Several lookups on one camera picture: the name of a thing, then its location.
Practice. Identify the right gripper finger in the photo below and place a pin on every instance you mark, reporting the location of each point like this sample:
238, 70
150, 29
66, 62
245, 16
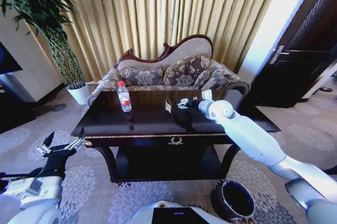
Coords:
182, 105
188, 100

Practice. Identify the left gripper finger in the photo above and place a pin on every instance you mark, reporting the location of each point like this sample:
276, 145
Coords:
44, 149
76, 144

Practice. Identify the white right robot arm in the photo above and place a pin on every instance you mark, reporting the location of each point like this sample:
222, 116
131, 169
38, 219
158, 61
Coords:
250, 140

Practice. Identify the dark round trash bin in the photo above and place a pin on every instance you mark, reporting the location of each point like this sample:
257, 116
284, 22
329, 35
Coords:
233, 200

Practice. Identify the large floral sofa cushion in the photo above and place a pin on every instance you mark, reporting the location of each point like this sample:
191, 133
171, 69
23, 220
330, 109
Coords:
185, 72

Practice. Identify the dark glossy wooden table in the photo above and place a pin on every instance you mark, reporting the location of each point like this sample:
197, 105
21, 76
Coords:
147, 121

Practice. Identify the floral upholstered wooden sofa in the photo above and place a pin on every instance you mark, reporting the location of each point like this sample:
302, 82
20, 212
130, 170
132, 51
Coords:
184, 50

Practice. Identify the small floral sofa cushion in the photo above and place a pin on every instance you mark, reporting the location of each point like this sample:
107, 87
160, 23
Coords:
140, 76

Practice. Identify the white plant pot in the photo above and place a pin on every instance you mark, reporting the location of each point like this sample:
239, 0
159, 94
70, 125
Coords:
79, 93

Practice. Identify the clear plastic water bottle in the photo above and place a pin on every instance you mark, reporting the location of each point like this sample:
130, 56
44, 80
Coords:
124, 97

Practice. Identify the golden pleated curtain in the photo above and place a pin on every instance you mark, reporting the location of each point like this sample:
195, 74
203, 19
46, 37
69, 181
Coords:
158, 11

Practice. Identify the black flat screen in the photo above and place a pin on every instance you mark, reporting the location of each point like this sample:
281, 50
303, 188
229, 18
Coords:
8, 59

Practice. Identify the white robot front shell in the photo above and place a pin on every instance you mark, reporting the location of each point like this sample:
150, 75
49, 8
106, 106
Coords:
173, 214

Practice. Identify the white sheer curtain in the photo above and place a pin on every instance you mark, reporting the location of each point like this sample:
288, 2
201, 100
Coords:
276, 19

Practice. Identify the dark wooden door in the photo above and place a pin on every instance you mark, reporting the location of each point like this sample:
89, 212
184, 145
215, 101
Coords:
297, 50

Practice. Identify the tall green potted plant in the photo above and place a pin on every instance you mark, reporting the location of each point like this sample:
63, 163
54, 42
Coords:
39, 5

